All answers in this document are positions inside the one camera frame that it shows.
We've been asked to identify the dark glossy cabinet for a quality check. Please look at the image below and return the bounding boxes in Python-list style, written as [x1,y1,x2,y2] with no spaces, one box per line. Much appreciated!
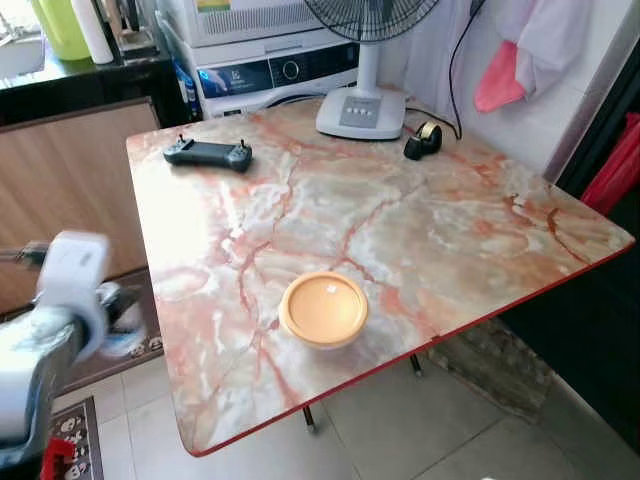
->
[500,50,640,451]

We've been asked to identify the wooden cabinet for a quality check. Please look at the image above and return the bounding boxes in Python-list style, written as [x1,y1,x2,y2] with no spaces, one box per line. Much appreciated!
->
[0,97,161,313]

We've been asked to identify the grey patterned rug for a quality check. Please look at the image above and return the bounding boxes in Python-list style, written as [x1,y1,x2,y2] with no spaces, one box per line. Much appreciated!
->
[50,397,104,480]

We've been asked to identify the red hanging bag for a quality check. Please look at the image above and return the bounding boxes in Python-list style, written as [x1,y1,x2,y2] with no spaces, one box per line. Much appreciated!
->
[580,112,640,216]

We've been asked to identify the red stool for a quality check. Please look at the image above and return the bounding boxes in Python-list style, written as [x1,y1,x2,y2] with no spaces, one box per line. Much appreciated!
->
[40,437,76,480]

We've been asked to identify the black handheld controller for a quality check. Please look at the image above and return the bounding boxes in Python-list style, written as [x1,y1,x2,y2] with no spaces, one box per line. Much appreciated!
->
[163,135,253,173]

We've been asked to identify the orange lidded bowl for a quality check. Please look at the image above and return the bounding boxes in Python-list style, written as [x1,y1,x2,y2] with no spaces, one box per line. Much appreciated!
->
[278,270,370,350]

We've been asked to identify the black kitchen counter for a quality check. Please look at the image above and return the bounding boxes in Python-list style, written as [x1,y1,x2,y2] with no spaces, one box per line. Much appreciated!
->
[0,45,191,128]

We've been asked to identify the white counter container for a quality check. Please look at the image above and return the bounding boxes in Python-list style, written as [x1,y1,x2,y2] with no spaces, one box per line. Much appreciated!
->
[0,35,46,79]

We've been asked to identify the white paper roll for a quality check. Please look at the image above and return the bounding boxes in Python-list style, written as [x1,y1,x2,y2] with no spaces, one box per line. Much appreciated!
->
[70,0,116,65]

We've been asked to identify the green plastic container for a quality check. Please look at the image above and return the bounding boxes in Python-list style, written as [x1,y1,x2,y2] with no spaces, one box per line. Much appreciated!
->
[30,0,91,61]

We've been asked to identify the white front-load washing machine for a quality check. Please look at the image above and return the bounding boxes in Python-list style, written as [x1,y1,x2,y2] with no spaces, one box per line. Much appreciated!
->
[195,40,363,121]

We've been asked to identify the marble pattern folding table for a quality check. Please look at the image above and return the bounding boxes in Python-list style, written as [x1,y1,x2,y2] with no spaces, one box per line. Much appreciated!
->
[125,95,636,458]

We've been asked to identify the pink hanging cloth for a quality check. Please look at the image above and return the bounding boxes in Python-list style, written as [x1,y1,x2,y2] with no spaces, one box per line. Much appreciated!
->
[474,40,528,113]

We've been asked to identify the white hanging garment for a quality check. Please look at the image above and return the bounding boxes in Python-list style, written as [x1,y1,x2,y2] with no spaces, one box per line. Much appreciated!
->
[497,0,591,98]

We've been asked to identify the white stacked appliance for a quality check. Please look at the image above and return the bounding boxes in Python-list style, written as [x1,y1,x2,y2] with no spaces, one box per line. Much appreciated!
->
[160,0,336,49]

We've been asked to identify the black tape dispenser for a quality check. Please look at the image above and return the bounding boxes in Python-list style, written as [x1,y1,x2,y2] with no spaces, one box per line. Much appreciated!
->
[403,121,444,161]

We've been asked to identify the white pedestal fan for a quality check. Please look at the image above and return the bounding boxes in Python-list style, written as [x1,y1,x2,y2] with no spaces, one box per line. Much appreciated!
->
[303,0,441,141]

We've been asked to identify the black fan power cable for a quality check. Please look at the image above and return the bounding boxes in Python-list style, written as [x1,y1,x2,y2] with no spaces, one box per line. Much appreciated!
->
[405,0,488,141]

